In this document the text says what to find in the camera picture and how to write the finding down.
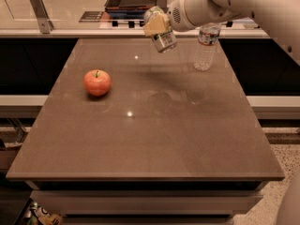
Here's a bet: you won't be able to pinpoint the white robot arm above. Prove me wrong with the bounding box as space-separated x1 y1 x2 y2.
143 0 300 64

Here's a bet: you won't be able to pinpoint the silver green 7up can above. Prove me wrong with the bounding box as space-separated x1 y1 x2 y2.
143 6 177 53

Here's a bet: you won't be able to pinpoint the red apple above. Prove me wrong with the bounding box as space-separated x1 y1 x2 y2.
83 69 112 97

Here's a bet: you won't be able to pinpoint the items under table left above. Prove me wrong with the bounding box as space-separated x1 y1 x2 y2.
26 202 63 225

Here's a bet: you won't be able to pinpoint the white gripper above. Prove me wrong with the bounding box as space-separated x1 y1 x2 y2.
143 0 209 37

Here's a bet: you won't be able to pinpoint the left metal rail bracket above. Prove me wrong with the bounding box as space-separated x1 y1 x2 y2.
29 0 53 34

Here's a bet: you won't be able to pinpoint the clear plastic water bottle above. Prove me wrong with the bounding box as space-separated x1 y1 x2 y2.
194 22 221 71

